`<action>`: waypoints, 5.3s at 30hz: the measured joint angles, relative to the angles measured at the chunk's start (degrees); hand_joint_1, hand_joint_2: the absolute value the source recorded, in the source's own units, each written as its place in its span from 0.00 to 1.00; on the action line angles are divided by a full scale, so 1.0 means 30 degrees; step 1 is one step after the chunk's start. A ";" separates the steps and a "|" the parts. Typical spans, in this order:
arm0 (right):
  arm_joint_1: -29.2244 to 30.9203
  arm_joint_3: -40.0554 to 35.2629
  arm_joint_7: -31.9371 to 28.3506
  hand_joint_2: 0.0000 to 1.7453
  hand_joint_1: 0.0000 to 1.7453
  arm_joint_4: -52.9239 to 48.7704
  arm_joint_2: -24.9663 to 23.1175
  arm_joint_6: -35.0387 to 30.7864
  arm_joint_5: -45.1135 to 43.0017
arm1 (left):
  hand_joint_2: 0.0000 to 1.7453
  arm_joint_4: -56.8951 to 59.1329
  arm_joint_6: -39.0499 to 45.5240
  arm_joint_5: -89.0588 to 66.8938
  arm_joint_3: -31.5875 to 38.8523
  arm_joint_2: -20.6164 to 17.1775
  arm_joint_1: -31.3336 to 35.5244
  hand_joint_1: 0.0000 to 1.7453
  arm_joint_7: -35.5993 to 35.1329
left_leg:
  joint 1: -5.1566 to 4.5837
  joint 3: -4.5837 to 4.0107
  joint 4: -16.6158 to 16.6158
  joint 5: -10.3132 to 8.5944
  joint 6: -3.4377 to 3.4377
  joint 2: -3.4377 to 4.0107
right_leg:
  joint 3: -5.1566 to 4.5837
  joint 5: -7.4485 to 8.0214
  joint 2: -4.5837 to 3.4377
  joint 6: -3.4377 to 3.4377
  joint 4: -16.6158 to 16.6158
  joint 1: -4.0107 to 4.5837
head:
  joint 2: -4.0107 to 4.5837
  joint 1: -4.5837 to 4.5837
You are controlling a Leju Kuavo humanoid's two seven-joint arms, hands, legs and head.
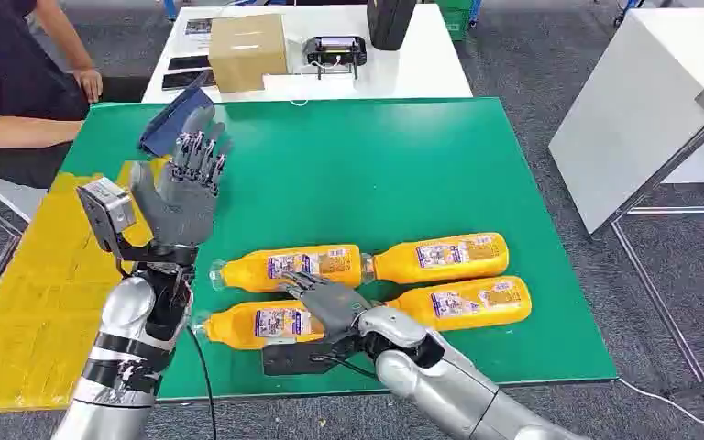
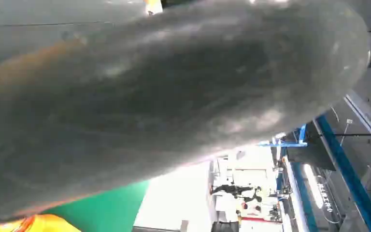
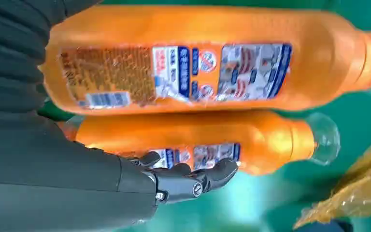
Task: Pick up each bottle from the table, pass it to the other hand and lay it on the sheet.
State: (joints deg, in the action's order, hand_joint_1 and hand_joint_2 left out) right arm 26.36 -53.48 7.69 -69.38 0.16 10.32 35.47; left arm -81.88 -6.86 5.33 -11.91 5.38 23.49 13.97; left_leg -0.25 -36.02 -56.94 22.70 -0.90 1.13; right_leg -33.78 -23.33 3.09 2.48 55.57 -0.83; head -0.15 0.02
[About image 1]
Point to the green crate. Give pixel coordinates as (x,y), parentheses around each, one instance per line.
(456,18)

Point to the person's left hand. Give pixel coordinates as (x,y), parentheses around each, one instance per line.
(89,84)

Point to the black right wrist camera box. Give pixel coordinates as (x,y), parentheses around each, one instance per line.
(291,359)

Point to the orange drink bottle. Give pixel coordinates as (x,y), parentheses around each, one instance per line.
(400,261)
(485,303)
(236,328)
(249,270)

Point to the brown cardboard box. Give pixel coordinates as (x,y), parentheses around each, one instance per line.
(247,51)

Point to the printed paper sheet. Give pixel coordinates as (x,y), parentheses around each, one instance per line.
(198,26)

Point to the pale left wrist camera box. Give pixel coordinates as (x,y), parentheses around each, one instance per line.
(106,206)

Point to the black handheld controller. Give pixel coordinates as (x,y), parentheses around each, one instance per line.
(335,51)

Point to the black bag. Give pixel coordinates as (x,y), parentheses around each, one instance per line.
(389,21)

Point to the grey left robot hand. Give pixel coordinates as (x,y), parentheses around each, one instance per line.
(179,203)

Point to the yellow sheet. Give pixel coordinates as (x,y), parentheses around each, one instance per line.
(30,303)

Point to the person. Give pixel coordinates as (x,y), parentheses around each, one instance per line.
(12,79)

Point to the green table mat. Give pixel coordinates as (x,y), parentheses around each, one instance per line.
(358,170)

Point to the dark blue box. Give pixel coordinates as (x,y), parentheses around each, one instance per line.
(167,124)

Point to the black phone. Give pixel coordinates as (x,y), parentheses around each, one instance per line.
(189,62)
(185,79)

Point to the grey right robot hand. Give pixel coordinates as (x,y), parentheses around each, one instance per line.
(334,306)

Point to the white tilted table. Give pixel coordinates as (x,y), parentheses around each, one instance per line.
(631,109)

